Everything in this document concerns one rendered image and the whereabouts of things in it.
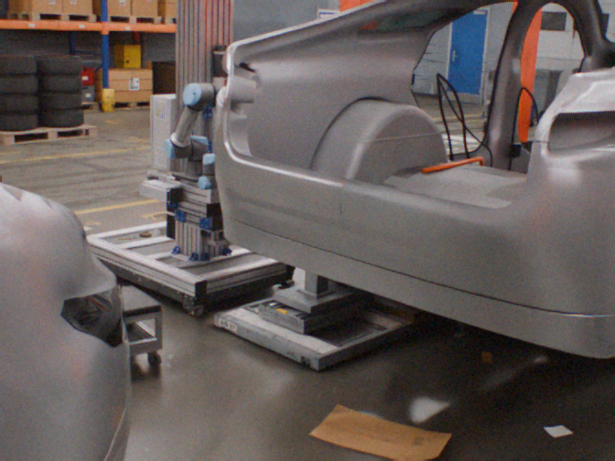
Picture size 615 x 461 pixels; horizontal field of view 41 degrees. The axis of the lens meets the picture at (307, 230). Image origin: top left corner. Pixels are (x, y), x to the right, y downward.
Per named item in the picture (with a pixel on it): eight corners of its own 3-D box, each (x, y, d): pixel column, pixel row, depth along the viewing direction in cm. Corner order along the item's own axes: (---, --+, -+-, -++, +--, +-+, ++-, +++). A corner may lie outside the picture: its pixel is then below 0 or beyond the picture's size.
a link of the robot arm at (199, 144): (211, 159, 484) (212, 136, 481) (191, 160, 477) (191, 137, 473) (202, 155, 494) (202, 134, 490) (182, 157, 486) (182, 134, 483)
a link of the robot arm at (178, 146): (189, 162, 482) (219, 92, 445) (167, 164, 473) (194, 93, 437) (182, 147, 488) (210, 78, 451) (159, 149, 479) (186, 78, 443)
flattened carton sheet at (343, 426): (431, 471, 330) (432, 464, 330) (309, 437, 353) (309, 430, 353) (452, 439, 357) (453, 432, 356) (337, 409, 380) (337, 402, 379)
